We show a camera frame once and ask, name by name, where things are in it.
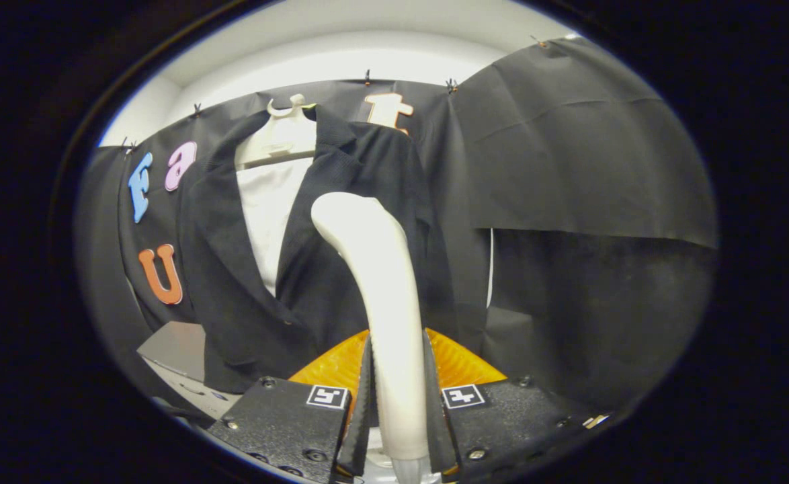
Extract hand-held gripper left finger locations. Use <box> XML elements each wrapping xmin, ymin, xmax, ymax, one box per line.
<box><xmin>208</xmin><ymin>329</ymin><xmax>374</xmax><ymax>484</ymax></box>

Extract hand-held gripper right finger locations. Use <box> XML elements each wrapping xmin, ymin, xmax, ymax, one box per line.
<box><xmin>423</xmin><ymin>327</ymin><xmax>590</xmax><ymax>484</ymax></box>

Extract white garment steamer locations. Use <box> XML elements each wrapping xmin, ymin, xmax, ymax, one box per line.
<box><xmin>310</xmin><ymin>192</ymin><xmax>444</xmax><ymax>484</ymax></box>

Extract black jacket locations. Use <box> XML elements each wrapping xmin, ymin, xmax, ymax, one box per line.
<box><xmin>179</xmin><ymin>104</ymin><xmax>459</xmax><ymax>394</ymax></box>

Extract white clothes hanger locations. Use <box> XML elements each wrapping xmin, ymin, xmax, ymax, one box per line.
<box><xmin>235</xmin><ymin>94</ymin><xmax>318</xmax><ymax>169</ymax></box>

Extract grey metal cabinet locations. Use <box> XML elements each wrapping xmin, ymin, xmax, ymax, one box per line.
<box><xmin>137</xmin><ymin>321</ymin><xmax>244</xmax><ymax>421</ymax></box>

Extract black backdrop cloth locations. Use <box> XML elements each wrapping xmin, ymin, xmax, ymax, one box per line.
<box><xmin>75</xmin><ymin>34</ymin><xmax>718</xmax><ymax>411</ymax></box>

